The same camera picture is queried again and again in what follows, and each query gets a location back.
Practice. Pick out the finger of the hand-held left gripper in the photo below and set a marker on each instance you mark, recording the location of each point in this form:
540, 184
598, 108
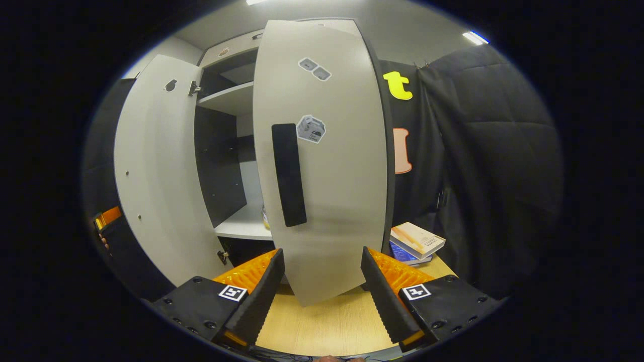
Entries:
109, 217

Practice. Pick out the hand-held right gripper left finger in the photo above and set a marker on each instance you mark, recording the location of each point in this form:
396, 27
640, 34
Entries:
261, 296

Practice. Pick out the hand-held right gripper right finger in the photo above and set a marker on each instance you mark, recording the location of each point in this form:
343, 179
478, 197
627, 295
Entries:
385, 301

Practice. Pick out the white shoe cabinet door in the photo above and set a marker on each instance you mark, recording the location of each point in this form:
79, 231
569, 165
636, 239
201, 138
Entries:
156, 166
342, 191

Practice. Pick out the white striped shoe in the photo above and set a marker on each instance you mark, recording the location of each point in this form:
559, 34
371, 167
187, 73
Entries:
265, 217

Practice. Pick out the white grey shoe cabinet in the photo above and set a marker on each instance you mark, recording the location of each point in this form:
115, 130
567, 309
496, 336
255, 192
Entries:
221, 151

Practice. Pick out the blue white book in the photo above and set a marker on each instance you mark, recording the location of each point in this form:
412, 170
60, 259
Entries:
402, 254

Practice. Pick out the beige book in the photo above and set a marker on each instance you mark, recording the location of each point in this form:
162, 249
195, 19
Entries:
417, 239

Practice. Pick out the black backdrop cloth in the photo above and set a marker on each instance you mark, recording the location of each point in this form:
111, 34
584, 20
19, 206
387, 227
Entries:
417, 191

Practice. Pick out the ceiling light panel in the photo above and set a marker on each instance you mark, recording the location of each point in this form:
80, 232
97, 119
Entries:
256, 2
475, 37

